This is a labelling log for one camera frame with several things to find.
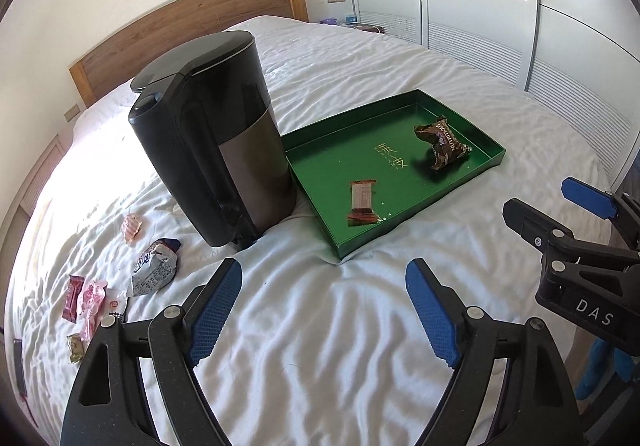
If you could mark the blue item on nightstand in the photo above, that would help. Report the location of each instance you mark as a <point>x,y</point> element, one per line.
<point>350,19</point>

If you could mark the person's right hand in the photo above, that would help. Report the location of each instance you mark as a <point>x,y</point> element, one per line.
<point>592,371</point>

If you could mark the purple item on nightstand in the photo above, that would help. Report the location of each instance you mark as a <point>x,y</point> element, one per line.
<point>328,20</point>

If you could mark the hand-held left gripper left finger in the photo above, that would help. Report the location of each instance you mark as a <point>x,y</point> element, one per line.
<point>217,311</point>

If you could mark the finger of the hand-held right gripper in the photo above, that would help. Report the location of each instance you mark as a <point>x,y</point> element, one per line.
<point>525,218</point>
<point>590,198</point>

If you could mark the dark narrow flat object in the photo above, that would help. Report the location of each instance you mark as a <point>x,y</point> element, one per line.
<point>20,366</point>

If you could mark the dark red snack packet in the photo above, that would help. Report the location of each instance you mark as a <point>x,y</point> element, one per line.
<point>71,301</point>

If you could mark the small pale green packet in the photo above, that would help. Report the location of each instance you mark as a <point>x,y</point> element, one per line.
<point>75,348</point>

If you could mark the white wardrobe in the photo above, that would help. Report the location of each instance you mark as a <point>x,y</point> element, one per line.
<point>475,1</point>

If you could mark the wooden headboard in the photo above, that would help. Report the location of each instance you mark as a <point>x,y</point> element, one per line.
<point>200,11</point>

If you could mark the headboard socket plate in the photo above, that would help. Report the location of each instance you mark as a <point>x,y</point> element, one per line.
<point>71,112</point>

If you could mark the green paper tray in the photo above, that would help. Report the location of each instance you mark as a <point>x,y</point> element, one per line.
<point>320,176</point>

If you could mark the small brown bar packet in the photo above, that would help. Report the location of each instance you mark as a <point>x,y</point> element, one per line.
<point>361,201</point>

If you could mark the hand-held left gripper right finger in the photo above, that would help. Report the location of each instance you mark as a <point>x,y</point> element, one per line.
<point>430,316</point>

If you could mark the small orange pink packet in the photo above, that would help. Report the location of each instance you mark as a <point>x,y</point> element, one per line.
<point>132,228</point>

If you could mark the silver and blue snack packet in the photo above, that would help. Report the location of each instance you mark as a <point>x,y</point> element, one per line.
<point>152,271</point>

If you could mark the crumpled brown snack packet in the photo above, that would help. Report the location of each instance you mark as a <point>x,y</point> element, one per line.
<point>442,141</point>

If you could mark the black electric kettle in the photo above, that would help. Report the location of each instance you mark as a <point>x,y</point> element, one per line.
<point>235,126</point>

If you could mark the white and red snack packet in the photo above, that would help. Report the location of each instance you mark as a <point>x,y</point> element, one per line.
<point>117,307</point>

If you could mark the pink cartoon snack packet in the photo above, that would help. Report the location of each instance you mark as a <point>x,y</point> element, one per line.
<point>94,306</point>

